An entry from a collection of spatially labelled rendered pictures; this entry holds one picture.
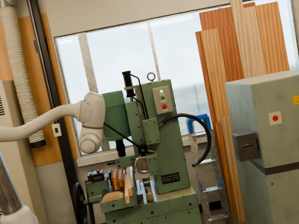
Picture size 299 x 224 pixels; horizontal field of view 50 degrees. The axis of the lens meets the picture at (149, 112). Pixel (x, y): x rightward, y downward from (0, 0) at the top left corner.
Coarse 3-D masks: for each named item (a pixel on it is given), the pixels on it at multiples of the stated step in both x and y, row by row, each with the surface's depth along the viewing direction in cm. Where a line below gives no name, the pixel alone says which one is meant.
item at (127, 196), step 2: (126, 170) 226; (126, 172) 220; (126, 178) 207; (126, 180) 202; (126, 182) 199; (126, 184) 194; (126, 186) 191; (126, 188) 187; (126, 190) 184; (126, 192) 180; (128, 192) 181; (126, 194) 177; (128, 194) 178; (126, 196) 174; (128, 196) 175; (126, 198) 175; (128, 198) 175; (126, 200) 175; (128, 200) 175; (126, 202) 175; (128, 202) 175
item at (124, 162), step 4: (124, 156) 212; (128, 156) 210; (132, 156) 210; (116, 160) 210; (120, 160) 210; (124, 160) 210; (128, 160) 210; (116, 164) 210; (120, 164) 210; (124, 164) 210; (128, 164) 210; (132, 164) 211; (120, 168) 210; (124, 168) 213
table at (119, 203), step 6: (108, 174) 240; (102, 192) 201; (108, 192) 199; (90, 198) 204; (96, 198) 204; (102, 198) 190; (120, 198) 184; (132, 198) 184; (102, 204) 183; (108, 204) 184; (114, 204) 184; (120, 204) 184; (126, 204) 184; (132, 204) 185; (102, 210) 184; (108, 210) 184
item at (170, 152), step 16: (160, 80) 200; (144, 96) 200; (176, 112) 202; (160, 128) 202; (176, 128) 203; (160, 144) 203; (176, 144) 204; (160, 160) 204; (176, 160) 205; (160, 176) 205; (160, 192) 206
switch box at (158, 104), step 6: (156, 90) 194; (168, 90) 194; (156, 96) 194; (168, 96) 195; (156, 102) 194; (162, 102) 195; (168, 102) 195; (156, 108) 195; (162, 108) 195; (168, 108) 195
